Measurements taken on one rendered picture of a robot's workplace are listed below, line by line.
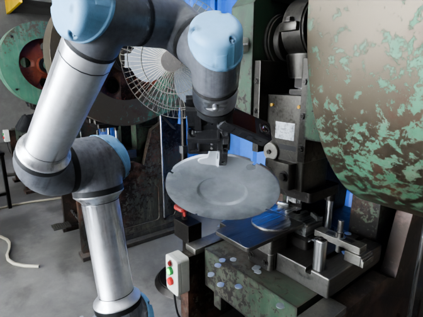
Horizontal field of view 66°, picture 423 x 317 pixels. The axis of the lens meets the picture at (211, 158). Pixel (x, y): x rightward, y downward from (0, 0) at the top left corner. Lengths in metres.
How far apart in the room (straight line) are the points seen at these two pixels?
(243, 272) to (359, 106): 0.67
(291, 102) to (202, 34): 0.58
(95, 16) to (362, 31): 0.35
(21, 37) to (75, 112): 3.20
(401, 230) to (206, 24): 0.98
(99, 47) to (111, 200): 0.42
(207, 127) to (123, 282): 0.44
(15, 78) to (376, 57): 3.44
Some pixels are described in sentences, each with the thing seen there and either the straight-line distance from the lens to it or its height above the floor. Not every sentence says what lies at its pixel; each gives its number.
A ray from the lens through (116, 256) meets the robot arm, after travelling 0.83.
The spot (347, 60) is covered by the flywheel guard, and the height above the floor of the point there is 1.25.
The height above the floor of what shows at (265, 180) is 0.98.
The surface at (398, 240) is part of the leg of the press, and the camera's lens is 1.26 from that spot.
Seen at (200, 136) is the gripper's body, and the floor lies 1.12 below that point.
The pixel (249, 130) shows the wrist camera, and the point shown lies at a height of 1.13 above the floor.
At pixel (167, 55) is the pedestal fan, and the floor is 1.32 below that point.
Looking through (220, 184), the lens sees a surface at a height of 0.96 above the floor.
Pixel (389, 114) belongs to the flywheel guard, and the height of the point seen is 1.17.
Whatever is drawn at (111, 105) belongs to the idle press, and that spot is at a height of 1.05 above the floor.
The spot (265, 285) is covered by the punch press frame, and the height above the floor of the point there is 0.64.
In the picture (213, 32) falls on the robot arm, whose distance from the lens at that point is 0.46.
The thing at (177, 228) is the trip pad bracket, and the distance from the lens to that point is 1.26.
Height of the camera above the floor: 1.22
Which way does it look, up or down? 14 degrees down
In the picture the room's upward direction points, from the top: straight up
